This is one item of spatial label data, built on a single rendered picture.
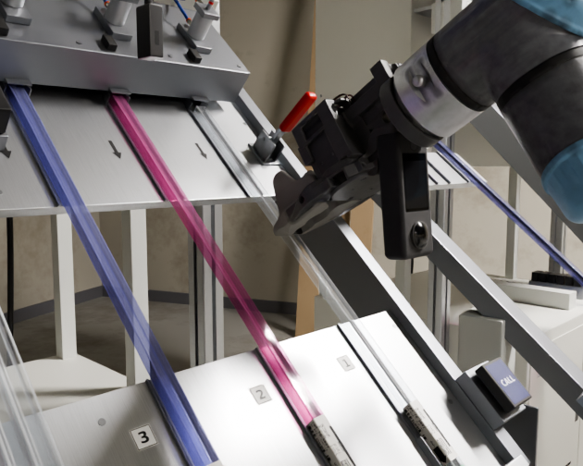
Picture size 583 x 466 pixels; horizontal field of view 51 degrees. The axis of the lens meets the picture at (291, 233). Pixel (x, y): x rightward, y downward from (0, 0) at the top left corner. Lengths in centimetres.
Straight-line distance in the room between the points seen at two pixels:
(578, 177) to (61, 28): 50
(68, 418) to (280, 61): 377
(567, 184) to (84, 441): 37
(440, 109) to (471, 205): 327
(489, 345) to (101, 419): 54
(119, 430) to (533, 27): 40
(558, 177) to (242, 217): 379
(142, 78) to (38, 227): 370
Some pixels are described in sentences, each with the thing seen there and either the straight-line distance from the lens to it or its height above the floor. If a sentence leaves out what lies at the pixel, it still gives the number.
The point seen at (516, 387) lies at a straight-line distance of 67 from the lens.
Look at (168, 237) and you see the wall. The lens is 450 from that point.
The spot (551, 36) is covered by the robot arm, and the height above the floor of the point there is 110.
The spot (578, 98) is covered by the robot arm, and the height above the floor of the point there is 105.
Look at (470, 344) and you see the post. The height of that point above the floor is 77.
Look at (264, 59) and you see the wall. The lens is 417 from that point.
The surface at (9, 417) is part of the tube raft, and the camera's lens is 43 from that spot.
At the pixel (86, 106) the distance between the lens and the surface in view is 70.
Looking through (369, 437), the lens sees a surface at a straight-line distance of 56.
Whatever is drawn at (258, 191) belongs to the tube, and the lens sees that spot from 69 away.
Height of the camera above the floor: 101
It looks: 7 degrees down
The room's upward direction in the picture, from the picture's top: straight up
